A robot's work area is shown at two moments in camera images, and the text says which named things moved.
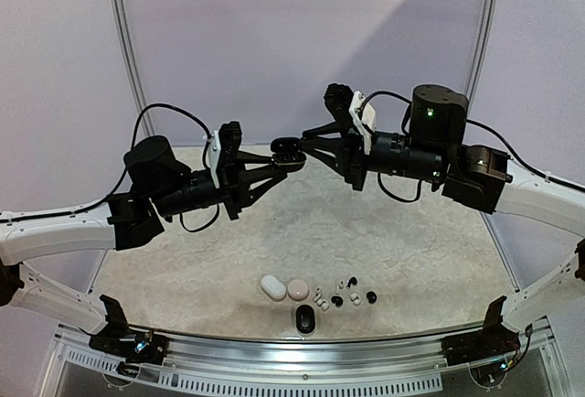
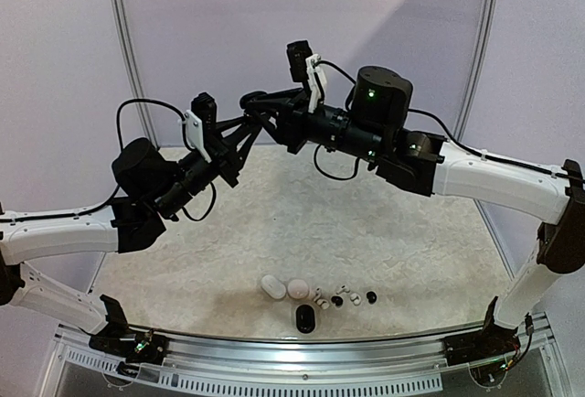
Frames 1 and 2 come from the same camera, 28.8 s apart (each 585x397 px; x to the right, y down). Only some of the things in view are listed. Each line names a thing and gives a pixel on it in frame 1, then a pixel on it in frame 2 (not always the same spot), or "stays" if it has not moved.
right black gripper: x=352 y=150 to x=291 y=123
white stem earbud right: x=356 y=298 stays
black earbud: x=371 y=297 stays
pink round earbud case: x=298 y=290 stays
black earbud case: x=287 y=153 to x=254 y=101
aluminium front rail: x=272 y=353 stays
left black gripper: x=248 y=197 to x=226 y=162
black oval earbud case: x=305 y=318 stays
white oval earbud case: x=273 y=287 stays
